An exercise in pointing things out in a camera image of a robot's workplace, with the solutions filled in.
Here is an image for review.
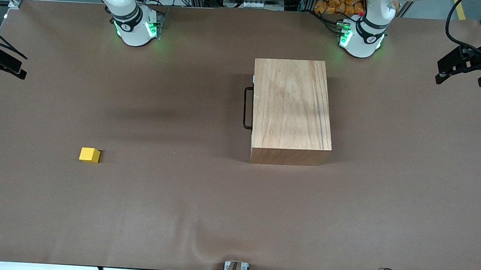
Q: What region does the grey power strip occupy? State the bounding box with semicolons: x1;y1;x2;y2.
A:
223;0;285;11

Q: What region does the pile of orange packets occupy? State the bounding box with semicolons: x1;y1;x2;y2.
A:
314;0;366;17

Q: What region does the wooden cabinet box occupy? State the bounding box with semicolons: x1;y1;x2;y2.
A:
248;57;337;169

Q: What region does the yellow wooden block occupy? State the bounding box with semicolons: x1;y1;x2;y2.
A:
78;147;101;164

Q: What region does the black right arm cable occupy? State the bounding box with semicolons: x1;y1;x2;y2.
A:
0;19;30;60

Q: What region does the brown table cover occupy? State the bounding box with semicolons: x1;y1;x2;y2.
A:
0;0;481;270

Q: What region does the wooden drawer with black handle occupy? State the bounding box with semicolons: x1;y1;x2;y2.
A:
242;74;256;131

